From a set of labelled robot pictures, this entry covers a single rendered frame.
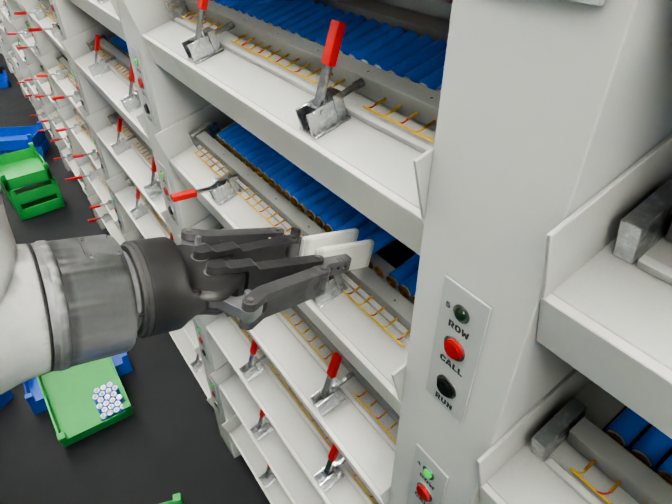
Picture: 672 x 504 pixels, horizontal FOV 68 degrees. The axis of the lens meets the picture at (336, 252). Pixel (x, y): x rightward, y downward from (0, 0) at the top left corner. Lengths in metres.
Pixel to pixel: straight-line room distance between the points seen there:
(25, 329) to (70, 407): 1.42
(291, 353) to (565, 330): 0.53
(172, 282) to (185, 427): 1.29
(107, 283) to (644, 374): 0.32
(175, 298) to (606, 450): 0.34
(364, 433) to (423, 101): 0.44
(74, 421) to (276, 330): 1.04
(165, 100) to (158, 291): 0.55
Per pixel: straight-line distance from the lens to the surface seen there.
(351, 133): 0.45
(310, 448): 0.92
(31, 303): 0.36
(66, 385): 1.79
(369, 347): 0.52
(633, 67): 0.26
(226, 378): 1.29
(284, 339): 0.80
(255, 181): 0.73
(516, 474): 0.46
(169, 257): 0.39
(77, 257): 0.37
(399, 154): 0.41
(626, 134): 0.29
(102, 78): 1.37
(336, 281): 0.56
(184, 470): 1.58
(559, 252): 0.28
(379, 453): 0.68
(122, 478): 1.62
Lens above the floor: 1.32
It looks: 37 degrees down
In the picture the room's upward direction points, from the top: straight up
